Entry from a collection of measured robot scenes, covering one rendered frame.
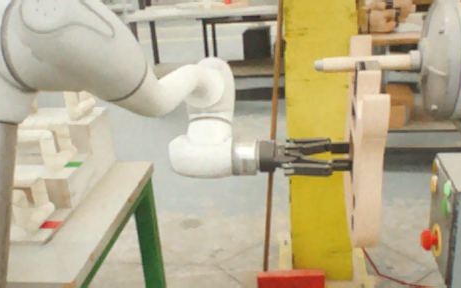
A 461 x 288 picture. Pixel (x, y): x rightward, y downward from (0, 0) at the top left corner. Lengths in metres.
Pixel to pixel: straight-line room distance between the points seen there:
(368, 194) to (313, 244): 1.37
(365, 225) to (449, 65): 0.35
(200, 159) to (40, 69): 0.55
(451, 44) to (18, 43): 0.76
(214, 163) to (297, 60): 0.99
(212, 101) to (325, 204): 1.22
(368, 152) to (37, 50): 0.63
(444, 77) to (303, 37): 1.03
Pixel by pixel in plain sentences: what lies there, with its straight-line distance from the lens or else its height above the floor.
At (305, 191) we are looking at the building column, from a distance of 2.28.
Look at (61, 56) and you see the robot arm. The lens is 0.68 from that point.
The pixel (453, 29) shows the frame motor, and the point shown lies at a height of 1.33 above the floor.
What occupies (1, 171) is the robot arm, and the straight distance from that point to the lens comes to 0.79.
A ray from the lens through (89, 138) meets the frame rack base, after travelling 1.43.
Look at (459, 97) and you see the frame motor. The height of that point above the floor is 1.20.
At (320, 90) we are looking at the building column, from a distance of 2.11.
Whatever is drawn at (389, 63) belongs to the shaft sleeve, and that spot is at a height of 1.25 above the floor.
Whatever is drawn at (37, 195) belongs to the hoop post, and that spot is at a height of 1.01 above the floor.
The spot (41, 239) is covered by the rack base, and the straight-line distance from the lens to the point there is 1.24.
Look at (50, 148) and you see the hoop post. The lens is 1.33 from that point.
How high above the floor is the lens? 1.53
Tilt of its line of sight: 22 degrees down
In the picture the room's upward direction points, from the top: 5 degrees counter-clockwise
